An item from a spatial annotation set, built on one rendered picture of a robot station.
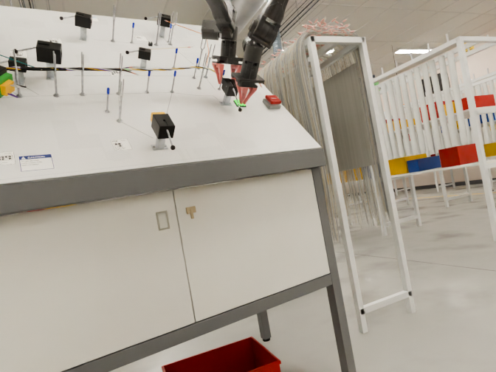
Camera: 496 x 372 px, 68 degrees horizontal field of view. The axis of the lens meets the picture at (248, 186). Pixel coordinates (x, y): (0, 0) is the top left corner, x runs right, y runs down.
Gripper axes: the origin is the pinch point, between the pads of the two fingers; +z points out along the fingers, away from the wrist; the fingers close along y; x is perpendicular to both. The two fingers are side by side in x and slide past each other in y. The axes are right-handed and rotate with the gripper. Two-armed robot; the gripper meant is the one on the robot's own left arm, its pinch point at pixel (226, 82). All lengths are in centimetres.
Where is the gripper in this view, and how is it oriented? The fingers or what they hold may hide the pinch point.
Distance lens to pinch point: 144.4
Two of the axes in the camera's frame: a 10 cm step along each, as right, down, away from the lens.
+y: -8.7, 0.8, -4.8
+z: -0.9, 9.4, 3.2
